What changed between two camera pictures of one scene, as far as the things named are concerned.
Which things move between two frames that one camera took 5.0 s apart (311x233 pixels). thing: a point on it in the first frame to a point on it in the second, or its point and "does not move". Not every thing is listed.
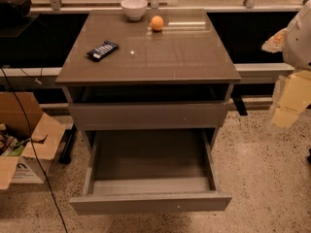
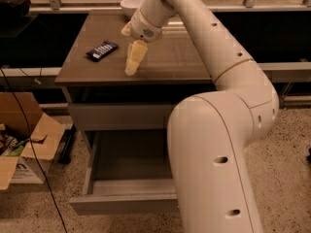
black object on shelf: (14, 6) does not move
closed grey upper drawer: (148, 116) does not move
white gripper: (298, 44) to (143, 27)
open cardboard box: (29, 139) does not move
